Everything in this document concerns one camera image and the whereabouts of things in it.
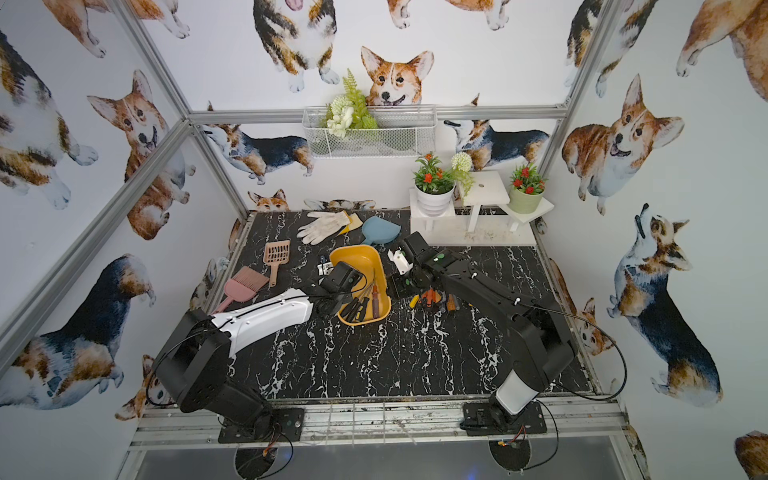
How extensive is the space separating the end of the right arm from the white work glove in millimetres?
414

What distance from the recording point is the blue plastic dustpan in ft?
3.80

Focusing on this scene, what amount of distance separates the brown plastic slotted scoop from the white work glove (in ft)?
0.21

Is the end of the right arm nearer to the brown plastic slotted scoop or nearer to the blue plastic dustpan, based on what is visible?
the blue plastic dustpan

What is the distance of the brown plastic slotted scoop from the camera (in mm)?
1083

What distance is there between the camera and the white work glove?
1124 millimetres
